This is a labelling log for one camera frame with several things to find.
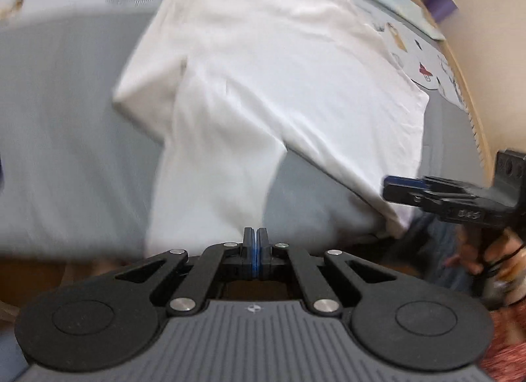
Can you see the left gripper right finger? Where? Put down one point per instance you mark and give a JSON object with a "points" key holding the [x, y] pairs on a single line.
{"points": [[297, 275]]}

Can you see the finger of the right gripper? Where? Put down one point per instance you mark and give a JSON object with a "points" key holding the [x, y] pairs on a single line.
{"points": [[405, 194], [404, 182]]}

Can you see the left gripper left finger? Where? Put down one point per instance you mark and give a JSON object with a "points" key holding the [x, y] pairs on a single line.
{"points": [[212, 271]]}

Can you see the white t-shirt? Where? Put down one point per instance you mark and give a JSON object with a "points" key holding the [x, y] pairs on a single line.
{"points": [[230, 86]]}

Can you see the person's right hand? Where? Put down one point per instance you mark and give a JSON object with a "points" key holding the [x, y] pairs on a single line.
{"points": [[509, 248]]}

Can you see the purple rolled mat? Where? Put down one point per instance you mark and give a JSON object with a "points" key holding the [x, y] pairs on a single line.
{"points": [[440, 9]]}

